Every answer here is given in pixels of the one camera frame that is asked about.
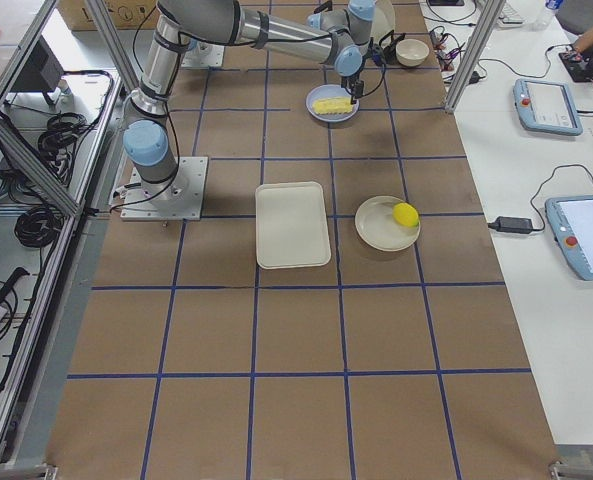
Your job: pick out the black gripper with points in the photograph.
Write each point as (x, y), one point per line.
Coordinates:
(349, 80)

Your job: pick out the yellow bread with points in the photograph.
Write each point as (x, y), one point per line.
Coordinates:
(332, 106)

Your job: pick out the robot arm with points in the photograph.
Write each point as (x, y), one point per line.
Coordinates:
(229, 79)
(383, 23)

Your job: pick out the cream plate with lemon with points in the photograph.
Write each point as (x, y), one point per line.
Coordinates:
(376, 226)

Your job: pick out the person hand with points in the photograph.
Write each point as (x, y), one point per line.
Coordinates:
(576, 50)

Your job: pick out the black dish rack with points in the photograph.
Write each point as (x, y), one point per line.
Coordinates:
(385, 48)

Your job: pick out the cream bowl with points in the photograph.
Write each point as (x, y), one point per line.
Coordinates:
(411, 52)

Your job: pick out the yellow lemon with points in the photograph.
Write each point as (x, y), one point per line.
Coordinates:
(405, 215)

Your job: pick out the cream tray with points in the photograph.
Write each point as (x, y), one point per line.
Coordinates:
(291, 226)

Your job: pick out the teach pendant far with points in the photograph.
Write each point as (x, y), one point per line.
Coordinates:
(546, 107)

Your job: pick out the teach pendant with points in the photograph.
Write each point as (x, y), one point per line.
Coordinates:
(546, 107)
(571, 220)

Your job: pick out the black power adapter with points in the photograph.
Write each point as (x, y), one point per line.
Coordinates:
(517, 225)

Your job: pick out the teach pendant near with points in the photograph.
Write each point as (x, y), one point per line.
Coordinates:
(571, 220)

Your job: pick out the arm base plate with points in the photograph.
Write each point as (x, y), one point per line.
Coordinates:
(203, 56)
(183, 199)

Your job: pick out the aluminium frame post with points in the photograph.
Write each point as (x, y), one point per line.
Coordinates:
(473, 51)

